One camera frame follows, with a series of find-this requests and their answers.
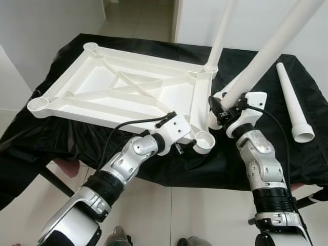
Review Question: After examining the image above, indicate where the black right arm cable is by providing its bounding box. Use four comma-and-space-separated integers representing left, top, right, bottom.
241, 102, 292, 195

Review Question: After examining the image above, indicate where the white plastic table top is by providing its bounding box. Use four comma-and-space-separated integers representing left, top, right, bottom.
27, 42, 218, 155

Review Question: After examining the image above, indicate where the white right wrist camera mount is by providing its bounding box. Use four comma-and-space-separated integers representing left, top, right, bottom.
225, 91, 268, 138

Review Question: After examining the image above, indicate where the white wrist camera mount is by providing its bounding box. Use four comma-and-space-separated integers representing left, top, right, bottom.
225, 91, 268, 138
159, 114, 193, 149

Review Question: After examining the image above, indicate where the black table cloth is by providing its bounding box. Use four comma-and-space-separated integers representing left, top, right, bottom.
0, 33, 328, 211

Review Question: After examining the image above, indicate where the robot right leg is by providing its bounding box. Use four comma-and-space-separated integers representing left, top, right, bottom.
177, 236, 213, 246

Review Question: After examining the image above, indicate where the white plastic table leg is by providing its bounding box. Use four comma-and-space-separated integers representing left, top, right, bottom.
203, 0, 237, 72
207, 0, 326, 130
276, 63, 315, 143

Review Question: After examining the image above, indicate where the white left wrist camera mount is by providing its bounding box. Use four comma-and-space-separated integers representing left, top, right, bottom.
159, 114, 193, 149

